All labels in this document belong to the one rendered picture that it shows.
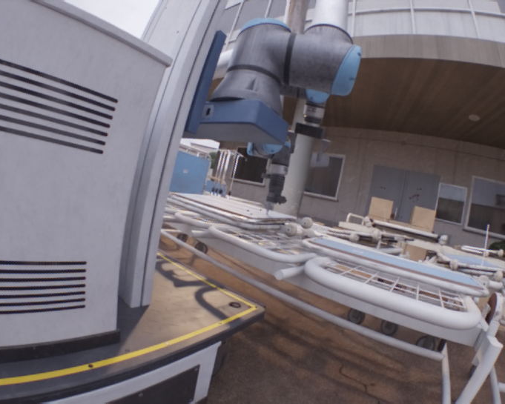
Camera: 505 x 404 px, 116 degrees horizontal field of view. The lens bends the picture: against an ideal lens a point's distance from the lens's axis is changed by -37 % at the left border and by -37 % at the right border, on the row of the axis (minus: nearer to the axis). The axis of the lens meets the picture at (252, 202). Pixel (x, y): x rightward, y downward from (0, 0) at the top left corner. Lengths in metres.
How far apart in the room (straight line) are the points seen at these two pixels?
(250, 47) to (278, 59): 0.08
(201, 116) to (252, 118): 0.15
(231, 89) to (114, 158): 0.31
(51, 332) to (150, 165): 0.38
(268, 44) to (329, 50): 0.15
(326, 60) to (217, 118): 0.30
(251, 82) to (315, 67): 0.16
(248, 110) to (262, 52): 0.18
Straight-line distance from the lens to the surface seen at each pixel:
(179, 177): 2.05
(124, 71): 0.40
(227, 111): 0.58
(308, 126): 1.12
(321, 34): 0.69
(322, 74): 0.64
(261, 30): 0.69
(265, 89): 0.59
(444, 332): 0.77
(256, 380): 0.98
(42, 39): 0.38
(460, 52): 4.50
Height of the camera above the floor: 0.64
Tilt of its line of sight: 1 degrees down
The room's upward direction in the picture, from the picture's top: 13 degrees clockwise
